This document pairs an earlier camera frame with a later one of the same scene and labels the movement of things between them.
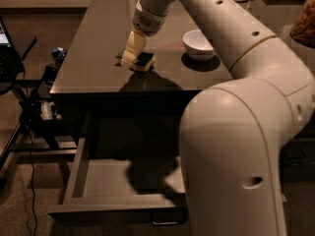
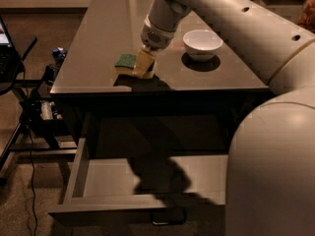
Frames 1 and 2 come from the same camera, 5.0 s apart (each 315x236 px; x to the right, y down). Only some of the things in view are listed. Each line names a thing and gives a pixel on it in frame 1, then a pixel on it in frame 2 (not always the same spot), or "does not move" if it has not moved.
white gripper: x=149 y=23 to x=155 y=38
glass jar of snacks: x=302 y=30 does not move
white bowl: x=197 y=46 does not move
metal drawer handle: x=168 y=217 does not move
